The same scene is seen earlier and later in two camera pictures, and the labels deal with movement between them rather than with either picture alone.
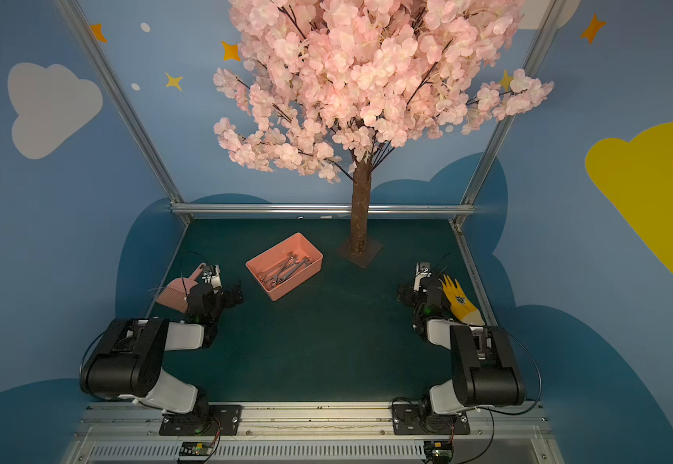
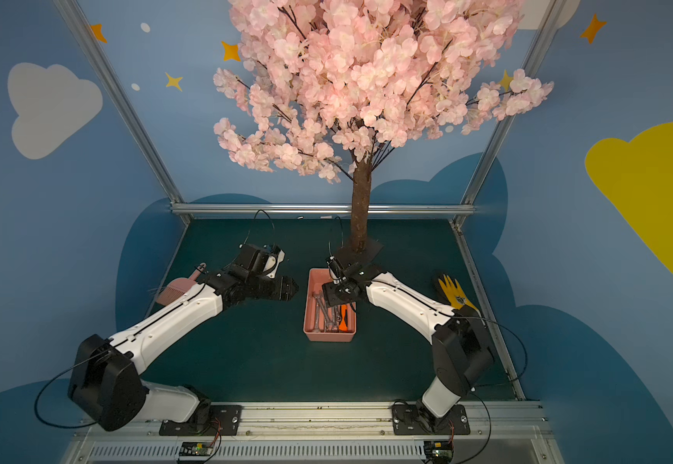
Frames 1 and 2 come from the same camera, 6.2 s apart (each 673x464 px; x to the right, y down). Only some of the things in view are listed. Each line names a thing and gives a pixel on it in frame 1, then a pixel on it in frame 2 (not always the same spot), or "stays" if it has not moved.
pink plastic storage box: x=281 y=267 to x=336 y=323
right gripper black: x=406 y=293 to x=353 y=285
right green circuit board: x=438 y=451 stays
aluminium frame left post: x=126 y=104 stays
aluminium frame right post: x=540 y=48 stays
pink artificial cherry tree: x=329 y=86 stays
